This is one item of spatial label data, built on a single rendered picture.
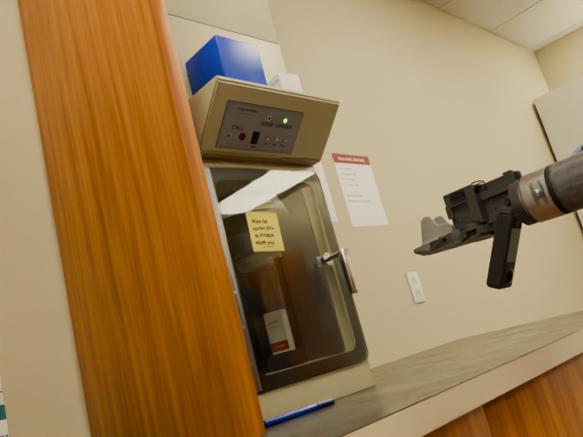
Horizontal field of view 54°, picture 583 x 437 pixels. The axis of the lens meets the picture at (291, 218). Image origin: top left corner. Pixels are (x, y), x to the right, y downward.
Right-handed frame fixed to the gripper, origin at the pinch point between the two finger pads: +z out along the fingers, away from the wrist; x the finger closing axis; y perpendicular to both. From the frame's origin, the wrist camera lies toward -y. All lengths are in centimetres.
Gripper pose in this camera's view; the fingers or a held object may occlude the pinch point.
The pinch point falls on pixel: (423, 253)
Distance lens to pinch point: 102.0
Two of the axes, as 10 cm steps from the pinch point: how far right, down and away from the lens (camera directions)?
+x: -7.0, 0.1, -7.1
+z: -6.7, 3.4, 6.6
